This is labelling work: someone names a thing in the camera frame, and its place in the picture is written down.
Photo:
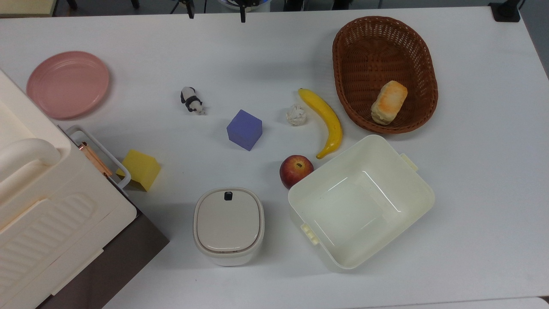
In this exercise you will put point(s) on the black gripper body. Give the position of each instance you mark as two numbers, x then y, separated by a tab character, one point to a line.
242	6

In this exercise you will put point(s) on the beige trash can lid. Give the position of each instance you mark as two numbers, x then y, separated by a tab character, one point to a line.
228	223

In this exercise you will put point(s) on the beige trash can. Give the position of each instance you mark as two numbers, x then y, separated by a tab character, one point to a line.
229	257

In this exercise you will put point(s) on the black stand leg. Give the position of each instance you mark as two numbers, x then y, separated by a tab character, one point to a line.
189	8

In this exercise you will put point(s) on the panda toy figure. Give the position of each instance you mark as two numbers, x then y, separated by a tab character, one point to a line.
191	99

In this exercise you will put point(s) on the crumpled white paper ball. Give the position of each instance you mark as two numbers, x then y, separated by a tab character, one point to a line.
296	115

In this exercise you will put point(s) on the purple foam cube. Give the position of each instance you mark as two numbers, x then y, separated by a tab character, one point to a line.
244	129

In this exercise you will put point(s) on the brown wicker basket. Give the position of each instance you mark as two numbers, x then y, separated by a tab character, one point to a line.
364	51

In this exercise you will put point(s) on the yellow banana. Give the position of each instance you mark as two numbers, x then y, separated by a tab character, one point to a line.
327	116

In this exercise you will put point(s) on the red apple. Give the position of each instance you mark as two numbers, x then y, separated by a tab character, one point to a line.
295	171

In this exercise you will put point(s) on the toasted bread loaf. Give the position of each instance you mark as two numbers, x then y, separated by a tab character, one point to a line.
389	103

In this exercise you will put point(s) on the yellow foam cube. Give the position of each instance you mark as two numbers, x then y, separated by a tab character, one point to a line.
139	169

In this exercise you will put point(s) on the pink plate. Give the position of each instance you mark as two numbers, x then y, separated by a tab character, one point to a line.
67	85

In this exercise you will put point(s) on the copper latch bar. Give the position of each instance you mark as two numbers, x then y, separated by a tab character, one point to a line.
95	159

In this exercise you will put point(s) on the beige side table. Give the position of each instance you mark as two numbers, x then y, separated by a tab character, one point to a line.
25	6

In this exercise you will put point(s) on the white plastic storage box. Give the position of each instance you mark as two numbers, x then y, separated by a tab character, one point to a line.
360	206

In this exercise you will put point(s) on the cream plastic cabinet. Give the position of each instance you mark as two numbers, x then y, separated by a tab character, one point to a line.
47	214

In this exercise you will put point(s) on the black table clamp mount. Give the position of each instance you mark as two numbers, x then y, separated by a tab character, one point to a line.
505	10

